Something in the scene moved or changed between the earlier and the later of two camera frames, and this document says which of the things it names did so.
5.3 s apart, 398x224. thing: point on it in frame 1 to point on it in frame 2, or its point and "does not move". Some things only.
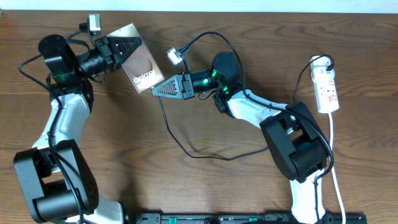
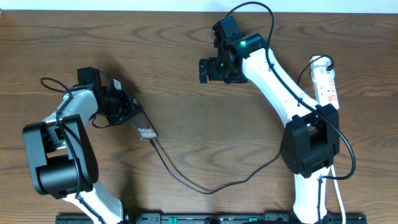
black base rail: x=243 y=218 does not move
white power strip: x=328 y=99 does not move
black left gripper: x=105 y=46 to x=129 y=108
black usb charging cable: x=245 y=155 to x=168 y=165
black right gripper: x=183 y=84 to x=212 y=63
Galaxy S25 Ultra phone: x=140 y=66 to x=143 y=127
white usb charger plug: x=318 y=67 does not move
